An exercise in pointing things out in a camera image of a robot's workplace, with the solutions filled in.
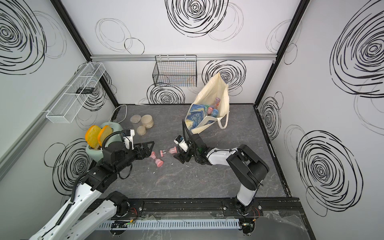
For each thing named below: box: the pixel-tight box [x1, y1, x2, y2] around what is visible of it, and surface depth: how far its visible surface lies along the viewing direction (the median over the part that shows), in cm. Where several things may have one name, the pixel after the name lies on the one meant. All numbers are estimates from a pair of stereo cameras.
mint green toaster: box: [85, 121, 124, 162], surface depth 80 cm
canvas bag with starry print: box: [185, 72, 230, 134], surface depth 95 cm
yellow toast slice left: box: [84, 125, 102, 149], surface depth 79 cm
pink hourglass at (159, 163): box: [149, 151, 164, 168], surface depth 89 cm
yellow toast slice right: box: [98, 125, 113, 147], surface depth 78 cm
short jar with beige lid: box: [141, 114, 154, 129], surface depth 104 cm
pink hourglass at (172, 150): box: [160, 146, 178, 157], surface depth 93 cm
